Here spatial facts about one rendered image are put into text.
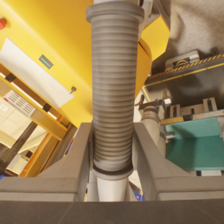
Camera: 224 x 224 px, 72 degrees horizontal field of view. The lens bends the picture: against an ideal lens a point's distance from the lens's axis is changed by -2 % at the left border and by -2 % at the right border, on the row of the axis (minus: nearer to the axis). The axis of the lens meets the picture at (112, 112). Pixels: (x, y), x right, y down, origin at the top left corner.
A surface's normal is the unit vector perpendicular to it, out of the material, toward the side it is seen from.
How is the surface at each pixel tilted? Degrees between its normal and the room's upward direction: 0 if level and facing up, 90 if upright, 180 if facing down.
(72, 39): 68
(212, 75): 0
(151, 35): 22
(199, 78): 0
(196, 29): 0
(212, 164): 90
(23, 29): 14
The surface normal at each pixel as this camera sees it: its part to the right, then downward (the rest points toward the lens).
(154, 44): 0.03, 0.54
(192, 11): -0.26, 0.70
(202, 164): -0.49, -0.69
